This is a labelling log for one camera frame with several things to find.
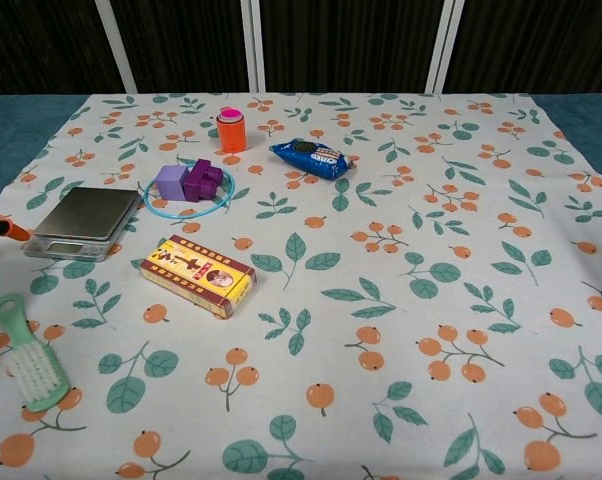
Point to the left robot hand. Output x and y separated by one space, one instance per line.
1 226

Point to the red yellow printed box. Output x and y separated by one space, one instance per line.
196 272

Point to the silver digital kitchen scale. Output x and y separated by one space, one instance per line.
86 212

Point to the teal table cover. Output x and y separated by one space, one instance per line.
11 130

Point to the green scrub brush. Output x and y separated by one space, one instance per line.
36 380

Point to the light purple cube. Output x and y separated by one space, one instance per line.
170 185

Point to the dark partition panel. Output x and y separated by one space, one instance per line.
536 45
41 45
346 45
181 45

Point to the dark purple building block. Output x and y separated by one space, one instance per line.
201 182

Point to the orange can with pink lid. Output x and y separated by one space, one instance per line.
231 135

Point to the blue cookie packet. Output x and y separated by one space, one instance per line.
311 159

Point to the white floral tablecloth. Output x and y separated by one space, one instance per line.
331 310

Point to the white frame post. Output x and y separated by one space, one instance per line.
443 45
253 45
115 45

